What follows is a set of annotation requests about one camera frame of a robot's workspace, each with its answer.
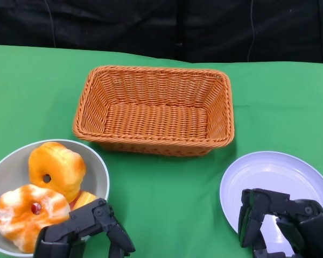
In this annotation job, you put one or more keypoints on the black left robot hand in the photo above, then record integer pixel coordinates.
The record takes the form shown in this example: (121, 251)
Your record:
(59, 239)

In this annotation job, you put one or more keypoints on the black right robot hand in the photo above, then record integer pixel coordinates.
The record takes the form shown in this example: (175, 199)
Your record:
(307, 215)

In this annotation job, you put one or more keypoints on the pink yellow striped cake slice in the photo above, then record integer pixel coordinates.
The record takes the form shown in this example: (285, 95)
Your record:
(84, 199)

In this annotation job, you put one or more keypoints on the pale grey-green ceramic bowl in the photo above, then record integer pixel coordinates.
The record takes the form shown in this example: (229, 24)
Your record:
(97, 166)

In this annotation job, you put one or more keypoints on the white round plate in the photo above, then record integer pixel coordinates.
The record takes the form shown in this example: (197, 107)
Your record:
(272, 172)

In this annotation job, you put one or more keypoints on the orange wicker basket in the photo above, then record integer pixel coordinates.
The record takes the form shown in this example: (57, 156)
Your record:
(156, 121)

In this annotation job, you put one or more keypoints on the green tablecloth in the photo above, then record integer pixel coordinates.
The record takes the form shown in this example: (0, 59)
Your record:
(29, 94)

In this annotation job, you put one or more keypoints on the black backdrop curtain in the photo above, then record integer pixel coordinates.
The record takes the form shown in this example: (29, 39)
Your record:
(123, 21)

